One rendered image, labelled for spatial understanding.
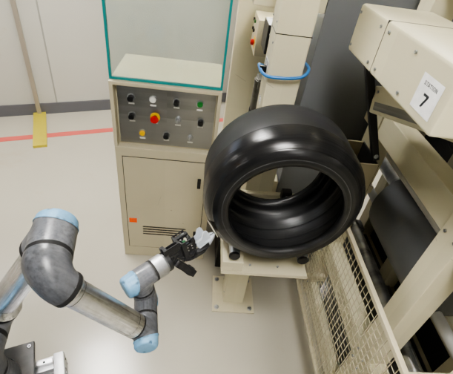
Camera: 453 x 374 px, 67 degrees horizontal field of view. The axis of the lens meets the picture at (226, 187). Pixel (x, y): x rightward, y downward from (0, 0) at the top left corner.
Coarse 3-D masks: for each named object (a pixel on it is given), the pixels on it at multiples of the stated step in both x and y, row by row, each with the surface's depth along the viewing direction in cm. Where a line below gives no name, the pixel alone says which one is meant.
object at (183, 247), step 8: (184, 232) 120; (176, 240) 117; (184, 240) 117; (192, 240) 117; (160, 248) 115; (168, 248) 115; (176, 248) 115; (184, 248) 115; (192, 248) 119; (168, 256) 114; (176, 256) 117; (184, 256) 118
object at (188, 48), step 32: (128, 0) 146; (160, 0) 146; (192, 0) 146; (224, 0) 146; (128, 32) 154; (160, 32) 154; (192, 32) 154; (224, 32) 154; (128, 64) 163; (160, 64) 163; (192, 64) 163; (224, 64) 163
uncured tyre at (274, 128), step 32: (224, 128) 126; (256, 128) 111; (288, 128) 107; (320, 128) 110; (224, 160) 111; (256, 160) 106; (288, 160) 106; (320, 160) 106; (352, 160) 110; (224, 192) 114; (320, 192) 149; (352, 192) 114; (224, 224) 123; (256, 224) 152; (288, 224) 152; (320, 224) 143; (288, 256) 135
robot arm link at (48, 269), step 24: (24, 264) 82; (48, 264) 81; (72, 264) 87; (48, 288) 81; (72, 288) 84; (96, 288) 93; (96, 312) 91; (120, 312) 96; (144, 312) 109; (144, 336) 103
